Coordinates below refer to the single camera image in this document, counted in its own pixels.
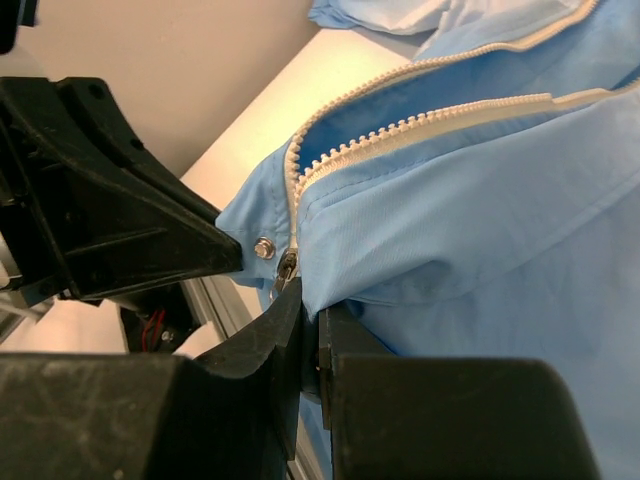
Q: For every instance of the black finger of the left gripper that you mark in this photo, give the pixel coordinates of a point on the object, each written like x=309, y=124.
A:
x=86, y=209

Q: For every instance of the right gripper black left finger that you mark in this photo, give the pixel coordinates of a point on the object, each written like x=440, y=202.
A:
x=230, y=413

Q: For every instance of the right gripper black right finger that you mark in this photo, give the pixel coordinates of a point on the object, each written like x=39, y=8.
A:
x=394, y=417

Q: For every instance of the light blue zip jacket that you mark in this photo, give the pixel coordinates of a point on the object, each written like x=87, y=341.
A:
x=482, y=200

